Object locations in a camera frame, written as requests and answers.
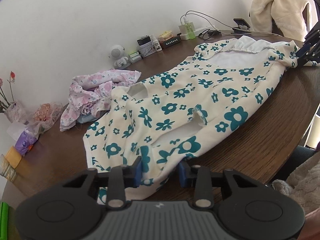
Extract cream teal flower garment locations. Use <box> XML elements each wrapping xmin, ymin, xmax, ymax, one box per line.
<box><xmin>83</xmin><ymin>36</ymin><xmax>299</xmax><ymax>200</ymax></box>

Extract cream fleece jacket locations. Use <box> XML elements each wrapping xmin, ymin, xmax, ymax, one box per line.
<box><xmin>250</xmin><ymin>0</ymin><xmax>309</xmax><ymax>41</ymax></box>

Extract flower vase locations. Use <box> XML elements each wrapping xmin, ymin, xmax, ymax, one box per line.
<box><xmin>1</xmin><ymin>72</ymin><xmax>27</xmax><ymax>124</ymax></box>

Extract small white spray bottle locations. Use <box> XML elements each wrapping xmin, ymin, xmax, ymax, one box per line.
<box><xmin>150</xmin><ymin>34</ymin><xmax>162</xmax><ymax>52</ymax></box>

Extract white power strip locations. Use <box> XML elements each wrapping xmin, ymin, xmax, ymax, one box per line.
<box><xmin>179</xmin><ymin>26</ymin><xmax>210</xmax><ymax>40</ymax></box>

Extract pink floral plastic bag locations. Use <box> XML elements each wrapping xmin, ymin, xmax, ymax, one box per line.
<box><xmin>27</xmin><ymin>103</ymin><xmax>63</xmax><ymax>135</ymax></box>

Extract pink floral garment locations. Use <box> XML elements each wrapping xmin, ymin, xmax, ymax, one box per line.
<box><xmin>60</xmin><ymin>69</ymin><xmax>141</xmax><ymax>132</ymax></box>

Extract black cable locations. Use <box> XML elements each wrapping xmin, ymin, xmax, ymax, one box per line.
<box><xmin>198</xmin><ymin>28</ymin><xmax>222</xmax><ymax>41</ymax></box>

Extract purple tissue pack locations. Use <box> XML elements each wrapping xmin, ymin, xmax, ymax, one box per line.
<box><xmin>7</xmin><ymin>122</ymin><xmax>39</xmax><ymax>156</ymax></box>

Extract white patterned tin box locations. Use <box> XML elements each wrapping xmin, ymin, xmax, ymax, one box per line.
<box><xmin>137</xmin><ymin>42</ymin><xmax>157</xmax><ymax>58</ymax></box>

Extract black charger block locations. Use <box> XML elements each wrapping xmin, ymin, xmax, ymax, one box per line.
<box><xmin>137</xmin><ymin>35</ymin><xmax>151</xmax><ymax>46</ymax></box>

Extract green spray bottle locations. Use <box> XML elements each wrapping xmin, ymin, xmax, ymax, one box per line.
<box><xmin>184</xmin><ymin>20</ymin><xmax>196</xmax><ymax>40</ymax></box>

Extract white robot speaker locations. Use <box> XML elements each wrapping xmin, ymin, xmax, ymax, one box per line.
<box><xmin>108</xmin><ymin>45</ymin><xmax>131</xmax><ymax>69</ymax></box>

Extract yellow box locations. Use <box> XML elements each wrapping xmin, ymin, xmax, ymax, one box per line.
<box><xmin>5</xmin><ymin>146</ymin><xmax>22</xmax><ymax>169</ymax></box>

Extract white usb charger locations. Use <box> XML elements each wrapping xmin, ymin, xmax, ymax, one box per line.
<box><xmin>178</xmin><ymin>21</ymin><xmax>192</xmax><ymax>35</ymax></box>

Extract green white card box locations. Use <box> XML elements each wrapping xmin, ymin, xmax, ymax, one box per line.
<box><xmin>129</xmin><ymin>51</ymin><xmax>142</xmax><ymax>63</ymax></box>

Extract yellow tissue packs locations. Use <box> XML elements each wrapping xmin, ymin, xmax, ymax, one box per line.
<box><xmin>158</xmin><ymin>31</ymin><xmax>174</xmax><ymax>42</ymax></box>

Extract red black box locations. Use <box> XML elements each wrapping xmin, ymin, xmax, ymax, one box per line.
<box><xmin>160</xmin><ymin>36</ymin><xmax>181</xmax><ymax>49</ymax></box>

